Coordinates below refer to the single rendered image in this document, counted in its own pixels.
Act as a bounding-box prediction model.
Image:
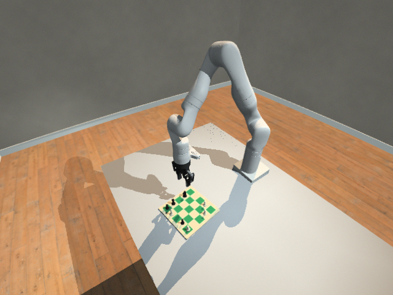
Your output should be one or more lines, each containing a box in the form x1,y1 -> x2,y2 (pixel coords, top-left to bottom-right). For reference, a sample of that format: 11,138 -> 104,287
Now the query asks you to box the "green and cream chessboard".
158,186 -> 220,239

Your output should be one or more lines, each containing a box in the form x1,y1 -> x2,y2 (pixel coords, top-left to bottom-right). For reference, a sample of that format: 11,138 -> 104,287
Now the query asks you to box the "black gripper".
172,160 -> 195,187

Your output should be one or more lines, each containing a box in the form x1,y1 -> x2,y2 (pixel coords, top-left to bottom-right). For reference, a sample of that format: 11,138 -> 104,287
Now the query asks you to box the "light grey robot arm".
167,41 -> 270,174

